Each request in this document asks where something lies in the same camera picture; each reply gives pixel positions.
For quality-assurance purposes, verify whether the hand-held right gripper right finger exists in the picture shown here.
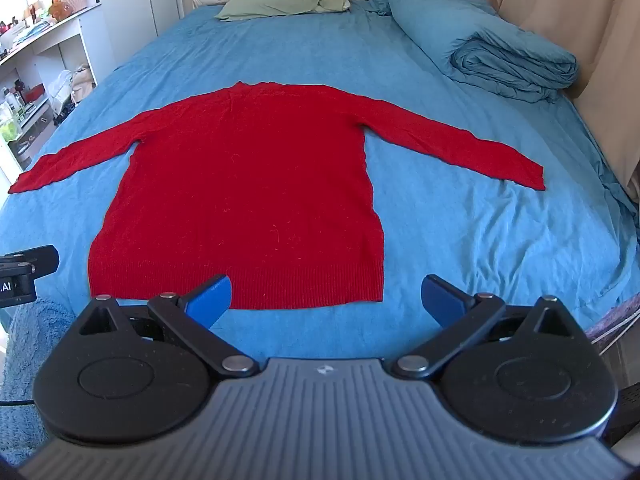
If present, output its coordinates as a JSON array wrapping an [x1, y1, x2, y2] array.
[[391, 274, 573, 380]]

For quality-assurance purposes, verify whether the blue fluffy rug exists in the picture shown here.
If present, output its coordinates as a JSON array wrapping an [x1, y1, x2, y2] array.
[[0, 297, 77, 466]]

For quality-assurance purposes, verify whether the purple patterned cloth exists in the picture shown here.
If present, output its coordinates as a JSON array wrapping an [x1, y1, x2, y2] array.
[[584, 294, 640, 347]]

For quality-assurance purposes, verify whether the white wardrobe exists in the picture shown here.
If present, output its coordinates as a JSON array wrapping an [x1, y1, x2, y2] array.
[[90, 0, 193, 86]]

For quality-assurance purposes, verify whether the beige bag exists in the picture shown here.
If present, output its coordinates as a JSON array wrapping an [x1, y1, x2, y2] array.
[[70, 64, 97, 105]]

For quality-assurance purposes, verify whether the green pillow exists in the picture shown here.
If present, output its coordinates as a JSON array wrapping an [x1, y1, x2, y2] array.
[[214, 0, 352, 22]]

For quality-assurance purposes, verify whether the beige curtain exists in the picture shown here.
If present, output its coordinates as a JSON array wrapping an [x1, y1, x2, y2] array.
[[475, 0, 640, 241]]

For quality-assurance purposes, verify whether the white plastic bag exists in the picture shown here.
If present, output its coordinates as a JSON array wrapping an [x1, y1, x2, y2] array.
[[49, 70, 76, 113]]

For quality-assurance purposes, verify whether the white shelf unit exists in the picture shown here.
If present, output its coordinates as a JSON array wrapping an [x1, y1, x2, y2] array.
[[0, 1, 103, 186]]

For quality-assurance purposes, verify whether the folded blue duvet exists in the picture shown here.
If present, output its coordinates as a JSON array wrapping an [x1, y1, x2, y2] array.
[[363, 0, 579, 104]]

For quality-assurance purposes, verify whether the red knit sweater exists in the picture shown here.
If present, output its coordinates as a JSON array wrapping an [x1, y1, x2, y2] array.
[[8, 80, 546, 312]]

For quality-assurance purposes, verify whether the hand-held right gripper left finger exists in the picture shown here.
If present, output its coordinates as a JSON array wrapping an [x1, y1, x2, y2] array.
[[75, 274, 260, 379]]

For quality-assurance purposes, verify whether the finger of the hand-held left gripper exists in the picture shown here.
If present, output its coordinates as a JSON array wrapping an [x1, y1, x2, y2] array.
[[0, 244, 60, 278]]

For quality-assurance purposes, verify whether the blue bedspread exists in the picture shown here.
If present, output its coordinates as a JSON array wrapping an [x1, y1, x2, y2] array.
[[0, 0, 640, 361]]

